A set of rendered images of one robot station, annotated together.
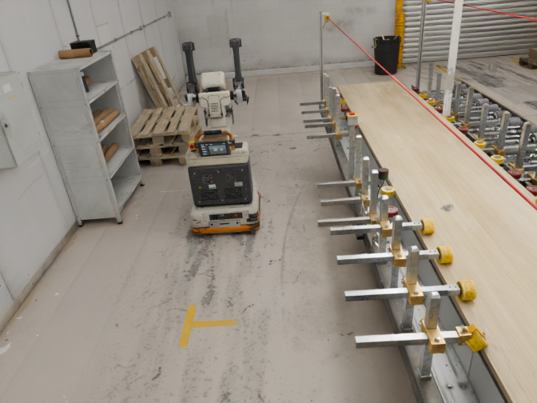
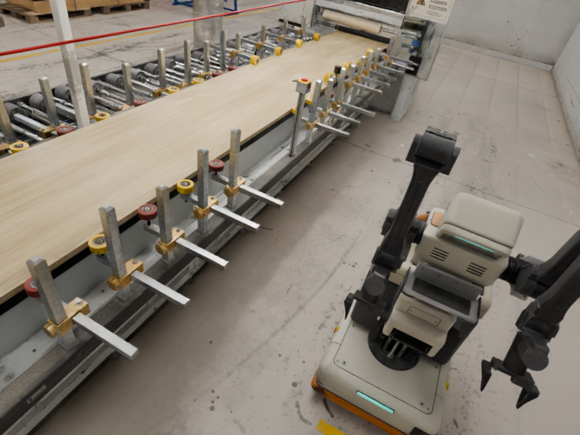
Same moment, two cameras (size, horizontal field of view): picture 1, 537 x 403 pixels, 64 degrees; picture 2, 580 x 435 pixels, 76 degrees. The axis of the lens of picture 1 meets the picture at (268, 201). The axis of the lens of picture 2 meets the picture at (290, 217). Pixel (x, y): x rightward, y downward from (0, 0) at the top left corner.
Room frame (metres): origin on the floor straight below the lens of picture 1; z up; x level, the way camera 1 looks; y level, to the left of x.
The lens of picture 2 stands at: (5.07, 0.13, 1.97)
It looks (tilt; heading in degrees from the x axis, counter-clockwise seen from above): 38 degrees down; 198
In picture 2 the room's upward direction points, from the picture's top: 11 degrees clockwise
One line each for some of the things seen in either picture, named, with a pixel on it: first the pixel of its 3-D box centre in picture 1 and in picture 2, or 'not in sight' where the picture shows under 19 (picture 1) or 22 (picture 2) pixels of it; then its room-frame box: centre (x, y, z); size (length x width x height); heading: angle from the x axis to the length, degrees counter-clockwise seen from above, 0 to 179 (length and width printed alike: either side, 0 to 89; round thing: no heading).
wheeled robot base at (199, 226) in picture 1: (227, 205); (386, 357); (3.72, 0.40, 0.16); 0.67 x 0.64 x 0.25; 178
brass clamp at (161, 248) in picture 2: not in sight; (170, 241); (4.13, -0.69, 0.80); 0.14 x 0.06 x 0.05; 177
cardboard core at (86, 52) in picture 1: (75, 53); not in sight; (4.39, 1.71, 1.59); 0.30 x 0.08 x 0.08; 87
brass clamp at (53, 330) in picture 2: not in sight; (66, 318); (4.63, -0.72, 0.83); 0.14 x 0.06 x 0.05; 177
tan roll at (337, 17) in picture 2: not in sight; (366, 25); (-0.22, -1.03, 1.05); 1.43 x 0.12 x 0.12; 87
